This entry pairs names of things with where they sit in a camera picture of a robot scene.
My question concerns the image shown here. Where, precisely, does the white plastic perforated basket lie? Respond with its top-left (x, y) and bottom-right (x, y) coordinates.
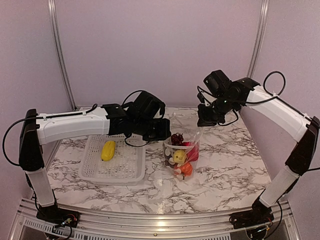
top-left (78, 134), bottom-right (146, 186)

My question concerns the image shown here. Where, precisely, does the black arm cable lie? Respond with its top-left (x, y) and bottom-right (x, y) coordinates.
top-left (2, 103), bottom-right (98, 167)
top-left (197, 71), bottom-right (320, 126)

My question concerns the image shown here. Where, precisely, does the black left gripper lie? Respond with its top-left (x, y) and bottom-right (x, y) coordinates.
top-left (133, 117), bottom-right (172, 142)

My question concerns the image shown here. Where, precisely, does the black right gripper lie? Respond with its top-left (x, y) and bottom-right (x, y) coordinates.
top-left (197, 94), bottom-right (239, 127)

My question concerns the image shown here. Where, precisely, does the dark red grape bunch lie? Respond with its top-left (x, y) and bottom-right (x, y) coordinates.
top-left (170, 132), bottom-right (184, 146)

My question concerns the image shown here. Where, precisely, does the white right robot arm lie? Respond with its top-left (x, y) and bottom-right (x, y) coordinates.
top-left (197, 71), bottom-right (320, 229)

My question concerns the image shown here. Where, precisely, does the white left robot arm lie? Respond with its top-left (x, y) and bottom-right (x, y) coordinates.
top-left (19, 102), bottom-right (171, 224)

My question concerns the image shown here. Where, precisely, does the clear zip top bag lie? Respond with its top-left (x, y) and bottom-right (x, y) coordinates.
top-left (162, 113), bottom-right (203, 181)

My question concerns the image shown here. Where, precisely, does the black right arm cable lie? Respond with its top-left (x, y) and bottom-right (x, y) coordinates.
top-left (197, 71), bottom-right (320, 126)

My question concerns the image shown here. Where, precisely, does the aluminium frame post right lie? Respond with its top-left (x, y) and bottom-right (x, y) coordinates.
top-left (247, 0), bottom-right (270, 78)

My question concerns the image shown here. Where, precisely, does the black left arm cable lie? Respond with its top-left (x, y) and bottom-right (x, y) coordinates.
top-left (2, 103), bottom-right (98, 167)

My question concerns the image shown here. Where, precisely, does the red bell pepper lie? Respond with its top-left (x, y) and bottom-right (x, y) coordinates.
top-left (182, 141), bottom-right (200, 162)

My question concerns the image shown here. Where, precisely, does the aluminium frame post left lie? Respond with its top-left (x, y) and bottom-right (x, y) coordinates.
top-left (47, 0), bottom-right (77, 110)

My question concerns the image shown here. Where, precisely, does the aluminium front table rail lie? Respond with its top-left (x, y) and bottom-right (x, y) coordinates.
top-left (9, 197), bottom-right (302, 240)

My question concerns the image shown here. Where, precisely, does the orange mini pumpkin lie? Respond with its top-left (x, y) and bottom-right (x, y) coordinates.
top-left (179, 162), bottom-right (193, 176)

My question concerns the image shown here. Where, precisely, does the aluminium frame post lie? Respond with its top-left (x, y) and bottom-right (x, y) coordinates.
top-left (47, 0), bottom-right (77, 110)
top-left (247, 0), bottom-right (270, 78)

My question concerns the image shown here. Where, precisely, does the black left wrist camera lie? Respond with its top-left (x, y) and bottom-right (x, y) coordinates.
top-left (126, 91), bottom-right (166, 120)

